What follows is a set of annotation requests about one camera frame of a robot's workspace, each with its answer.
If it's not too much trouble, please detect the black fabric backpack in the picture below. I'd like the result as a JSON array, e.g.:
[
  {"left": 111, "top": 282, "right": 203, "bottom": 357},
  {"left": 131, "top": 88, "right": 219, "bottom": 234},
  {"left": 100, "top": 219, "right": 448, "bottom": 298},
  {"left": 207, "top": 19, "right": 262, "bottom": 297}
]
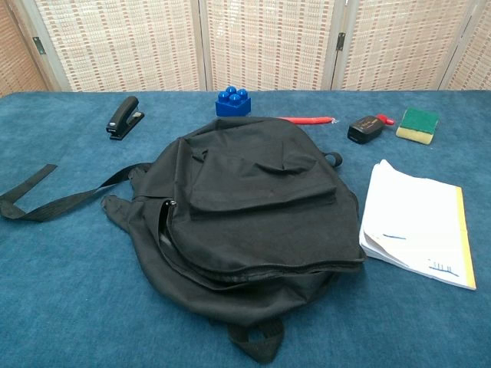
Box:
[{"left": 0, "top": 116, "right": 367, "bottom": 365}]

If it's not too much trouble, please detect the white paper notebook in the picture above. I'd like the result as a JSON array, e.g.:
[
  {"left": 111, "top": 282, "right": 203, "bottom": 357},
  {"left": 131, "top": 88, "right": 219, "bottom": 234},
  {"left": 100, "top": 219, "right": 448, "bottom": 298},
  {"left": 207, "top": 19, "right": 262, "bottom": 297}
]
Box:
[{"left": 358, "top": 159, "right": 477, "bottom": 291}]

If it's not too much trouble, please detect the blue plastic building block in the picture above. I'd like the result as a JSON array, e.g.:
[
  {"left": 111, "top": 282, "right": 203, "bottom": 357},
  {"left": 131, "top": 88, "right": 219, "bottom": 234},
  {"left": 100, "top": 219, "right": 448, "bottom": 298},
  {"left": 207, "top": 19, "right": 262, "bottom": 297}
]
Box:
[{"left": 215, "top": 85, "right": 252, "bottom": 117}]

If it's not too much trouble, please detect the red pen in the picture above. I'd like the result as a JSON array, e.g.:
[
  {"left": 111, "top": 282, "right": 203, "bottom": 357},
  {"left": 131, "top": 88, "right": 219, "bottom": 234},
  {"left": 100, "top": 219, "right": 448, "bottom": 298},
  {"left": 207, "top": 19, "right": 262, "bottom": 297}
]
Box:
[{"left": 276, "top": 114, "right": 338, "bottom": 126}]

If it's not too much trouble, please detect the black bottle with red cap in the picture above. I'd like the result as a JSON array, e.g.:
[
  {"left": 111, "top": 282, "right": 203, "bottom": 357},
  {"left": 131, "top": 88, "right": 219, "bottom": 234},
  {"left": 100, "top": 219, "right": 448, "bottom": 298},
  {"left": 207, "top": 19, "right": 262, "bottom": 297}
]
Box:
[{"left": 347, "top": 113, "right": 396, "bottom": 146}]

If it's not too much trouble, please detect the black stapler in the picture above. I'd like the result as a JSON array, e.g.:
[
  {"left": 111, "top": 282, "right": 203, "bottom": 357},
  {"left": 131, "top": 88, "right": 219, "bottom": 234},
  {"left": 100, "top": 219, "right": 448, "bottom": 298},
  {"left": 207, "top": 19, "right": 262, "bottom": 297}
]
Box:
[{"left": 106, "top": 95, "right": 146, "bottom": 141}]

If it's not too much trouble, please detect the green and yellow sponge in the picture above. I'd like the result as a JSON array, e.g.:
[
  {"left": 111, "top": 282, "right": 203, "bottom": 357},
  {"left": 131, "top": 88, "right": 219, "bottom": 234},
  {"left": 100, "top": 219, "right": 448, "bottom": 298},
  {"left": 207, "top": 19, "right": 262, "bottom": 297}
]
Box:
[{"left": 395, "top": 107, "right": 441, "bottom": 146}]

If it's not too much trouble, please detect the blue carpet table cover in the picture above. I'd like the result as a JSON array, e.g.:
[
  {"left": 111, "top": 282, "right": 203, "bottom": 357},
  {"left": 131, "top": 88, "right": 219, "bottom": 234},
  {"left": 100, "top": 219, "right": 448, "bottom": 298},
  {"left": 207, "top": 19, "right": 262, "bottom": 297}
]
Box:
[{"left": 0, "top": 89, "right": 491, "bottom": 368}]

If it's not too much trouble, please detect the woven folding screen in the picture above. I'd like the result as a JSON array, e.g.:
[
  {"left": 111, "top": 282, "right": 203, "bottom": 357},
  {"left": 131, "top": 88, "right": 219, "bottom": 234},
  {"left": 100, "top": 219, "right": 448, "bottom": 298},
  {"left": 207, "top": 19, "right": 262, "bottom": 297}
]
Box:
[{"left": 0, "top": 0, "right": 491, "bottom": 97}]

